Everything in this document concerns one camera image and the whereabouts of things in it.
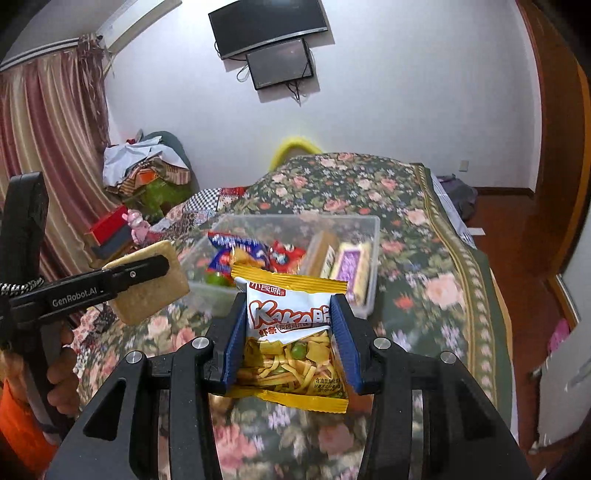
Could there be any brown label cake bar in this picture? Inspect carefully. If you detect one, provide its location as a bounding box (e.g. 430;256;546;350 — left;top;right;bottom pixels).
103;240;189;325

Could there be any blue chip bag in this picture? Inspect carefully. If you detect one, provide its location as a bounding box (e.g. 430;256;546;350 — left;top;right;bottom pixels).
207;231;270;275

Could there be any red snack bag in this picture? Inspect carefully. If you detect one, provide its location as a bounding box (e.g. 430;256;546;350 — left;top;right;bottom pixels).
270;241;305;274

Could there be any yellow white Koko snack bag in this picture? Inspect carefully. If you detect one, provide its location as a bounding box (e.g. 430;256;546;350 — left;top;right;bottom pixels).
228;264;349;414

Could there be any long green label biscuit pack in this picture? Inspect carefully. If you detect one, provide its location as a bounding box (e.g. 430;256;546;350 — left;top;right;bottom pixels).
298;230;341;278

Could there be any purple label cracker pack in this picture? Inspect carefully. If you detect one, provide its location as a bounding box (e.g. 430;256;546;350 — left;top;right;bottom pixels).
329;242;372;306

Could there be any green jelly cup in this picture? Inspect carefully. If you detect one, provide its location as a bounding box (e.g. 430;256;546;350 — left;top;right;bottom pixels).
205;271;235;287

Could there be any left hand holding gripper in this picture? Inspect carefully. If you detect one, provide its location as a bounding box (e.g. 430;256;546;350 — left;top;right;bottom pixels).
1;324;80;423

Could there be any pink plush toy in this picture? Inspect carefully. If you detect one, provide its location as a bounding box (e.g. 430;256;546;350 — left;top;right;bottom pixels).
122;209;150;245

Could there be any red box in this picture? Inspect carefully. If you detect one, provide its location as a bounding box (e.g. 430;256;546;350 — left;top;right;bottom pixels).
84;205;127;247

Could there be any patchwork quilt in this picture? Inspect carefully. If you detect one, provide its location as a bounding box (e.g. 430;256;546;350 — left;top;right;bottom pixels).
144;187;246;244

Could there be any clear plastic storage bin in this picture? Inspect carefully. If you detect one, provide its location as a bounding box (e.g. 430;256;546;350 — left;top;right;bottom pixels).
179;213;381;319

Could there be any pile of clothes on chair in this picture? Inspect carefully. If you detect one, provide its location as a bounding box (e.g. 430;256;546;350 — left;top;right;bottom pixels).
102;131;198;223

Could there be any white suitcase with stickers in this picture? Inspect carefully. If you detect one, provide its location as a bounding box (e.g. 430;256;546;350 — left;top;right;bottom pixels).
530;320;590;453

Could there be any floral bedspread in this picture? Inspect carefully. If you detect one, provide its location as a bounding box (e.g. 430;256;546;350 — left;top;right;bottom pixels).
71;151;514;480

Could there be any striped red gold curtain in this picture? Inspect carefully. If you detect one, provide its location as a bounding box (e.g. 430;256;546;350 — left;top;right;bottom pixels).
1;35;116;280

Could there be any yellow curved headboard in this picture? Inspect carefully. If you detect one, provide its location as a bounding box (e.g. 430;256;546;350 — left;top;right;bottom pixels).
269;137;322;172

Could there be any grey backpack on floor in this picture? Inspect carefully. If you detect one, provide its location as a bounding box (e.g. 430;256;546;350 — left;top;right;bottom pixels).
438;174;478;221

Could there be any white air conditioner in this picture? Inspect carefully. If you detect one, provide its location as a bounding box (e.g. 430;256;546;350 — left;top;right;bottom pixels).
96;0;182;55

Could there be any wooden door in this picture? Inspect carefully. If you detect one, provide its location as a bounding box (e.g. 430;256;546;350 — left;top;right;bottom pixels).
518;1;590;277

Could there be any small black monitor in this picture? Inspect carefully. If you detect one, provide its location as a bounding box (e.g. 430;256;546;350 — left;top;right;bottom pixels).
245;38;314;91

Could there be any wall mounted black television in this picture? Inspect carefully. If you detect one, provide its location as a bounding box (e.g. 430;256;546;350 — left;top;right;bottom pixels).
208;0;329;59

